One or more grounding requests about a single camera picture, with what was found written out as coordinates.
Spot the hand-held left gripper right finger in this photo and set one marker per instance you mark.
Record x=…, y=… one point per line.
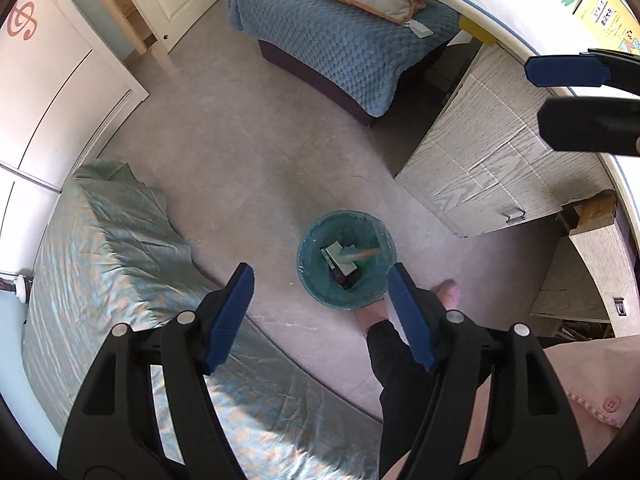
x=410, y=315

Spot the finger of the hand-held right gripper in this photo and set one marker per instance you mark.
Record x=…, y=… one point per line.
x=565, y=71
x=590, y=125

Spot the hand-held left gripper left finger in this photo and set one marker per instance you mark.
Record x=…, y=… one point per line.
x=227, y=320

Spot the teal lined waste bin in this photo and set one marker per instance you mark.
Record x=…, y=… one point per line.
x=320, y=285

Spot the small dark box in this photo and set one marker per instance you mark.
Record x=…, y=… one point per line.
x=347, y=277

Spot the pale stick with orange tip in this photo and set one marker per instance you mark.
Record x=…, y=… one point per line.
x=362, y=255

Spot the person's leg in black trousers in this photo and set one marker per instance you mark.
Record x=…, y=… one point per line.
x=400, y=400

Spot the yellow block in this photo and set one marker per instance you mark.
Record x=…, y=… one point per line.
x=477, y=30

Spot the small white box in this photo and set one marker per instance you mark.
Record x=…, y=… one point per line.
x=332, y=252

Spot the wood grain desk cabinet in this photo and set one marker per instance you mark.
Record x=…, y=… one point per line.
x=490, y=160

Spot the bed with teal sheet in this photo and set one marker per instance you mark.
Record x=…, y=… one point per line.
x=125, y=260

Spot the wood grain drawer unit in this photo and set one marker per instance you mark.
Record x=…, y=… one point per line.
x=585, y=270

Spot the person's pink shirt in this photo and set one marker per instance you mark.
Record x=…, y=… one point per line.
x=595, y=375

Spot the bed with blue quilted blanket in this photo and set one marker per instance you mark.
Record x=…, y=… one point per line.
x=325, y=45

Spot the white wardrobe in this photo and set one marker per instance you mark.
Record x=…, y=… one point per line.
x=60, y=85

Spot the yellow wall poster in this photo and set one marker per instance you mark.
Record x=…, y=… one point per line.
x=605, y=15

